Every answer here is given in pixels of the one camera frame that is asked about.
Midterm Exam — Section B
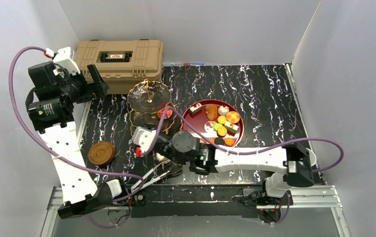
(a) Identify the white cup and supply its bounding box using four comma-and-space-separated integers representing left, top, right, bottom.
307, 148, 317, 166

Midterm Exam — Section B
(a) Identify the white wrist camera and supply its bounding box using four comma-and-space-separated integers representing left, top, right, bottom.
131, 126, 156, 157
44, 46, 80, 76

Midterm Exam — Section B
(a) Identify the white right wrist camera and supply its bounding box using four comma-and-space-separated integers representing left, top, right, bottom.
131, 126, 156, 157

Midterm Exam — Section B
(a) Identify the chocolate chip cookie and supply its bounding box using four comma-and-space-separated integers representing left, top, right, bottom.
224, 138, 235, 147

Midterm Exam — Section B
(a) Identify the brown round wooden coaster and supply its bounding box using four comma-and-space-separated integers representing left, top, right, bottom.
88, 141, 115, 166

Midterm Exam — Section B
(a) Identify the yellow cracker top edge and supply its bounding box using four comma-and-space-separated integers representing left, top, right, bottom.
217, 116, 227, 125

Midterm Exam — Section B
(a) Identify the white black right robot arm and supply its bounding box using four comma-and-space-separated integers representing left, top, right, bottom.
149, 131, 314, 199

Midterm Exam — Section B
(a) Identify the red blue pen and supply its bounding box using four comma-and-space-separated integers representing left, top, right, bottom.
183, 62, 204, 66

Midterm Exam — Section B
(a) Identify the dark red round tray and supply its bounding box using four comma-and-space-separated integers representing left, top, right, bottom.
183, 99, 244, 147

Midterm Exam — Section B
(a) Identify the tan plastic toolbox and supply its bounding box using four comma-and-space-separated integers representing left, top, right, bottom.
74, 39, 164, 94

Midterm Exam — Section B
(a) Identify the aluminium frame rail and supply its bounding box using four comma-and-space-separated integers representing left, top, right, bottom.
40, 185, 351, 237

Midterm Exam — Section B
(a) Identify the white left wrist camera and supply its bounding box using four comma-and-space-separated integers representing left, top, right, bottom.
44, 46, 80, 76

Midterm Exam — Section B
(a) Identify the green layered cake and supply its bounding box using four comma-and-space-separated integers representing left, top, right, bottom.
224, 121, 239, 134

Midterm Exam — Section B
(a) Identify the yellow cracker under chocolate cookie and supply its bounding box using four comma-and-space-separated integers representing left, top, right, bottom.
216, 126, 228, 137

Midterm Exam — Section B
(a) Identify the white cream cake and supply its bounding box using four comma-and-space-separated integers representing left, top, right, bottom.
218, 105, 230, 116

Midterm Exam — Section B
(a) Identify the dark chocolate sandwich cookie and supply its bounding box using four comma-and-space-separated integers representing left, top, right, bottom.
214, 137, 225, 146

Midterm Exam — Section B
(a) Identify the three tier glass stand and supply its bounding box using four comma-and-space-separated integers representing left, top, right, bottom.
127, 80, 176, 134

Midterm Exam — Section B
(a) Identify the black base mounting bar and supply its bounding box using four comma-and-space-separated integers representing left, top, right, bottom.
97, 185, 295, 219

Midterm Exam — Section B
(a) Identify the orange tart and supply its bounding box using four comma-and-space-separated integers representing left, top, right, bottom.
226, 111, 241, 124

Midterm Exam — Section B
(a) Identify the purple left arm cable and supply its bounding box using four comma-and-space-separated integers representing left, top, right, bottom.
8, 46, 146, 229

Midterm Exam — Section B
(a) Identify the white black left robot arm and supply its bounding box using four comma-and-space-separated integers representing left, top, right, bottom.
26, 62, 123, 219

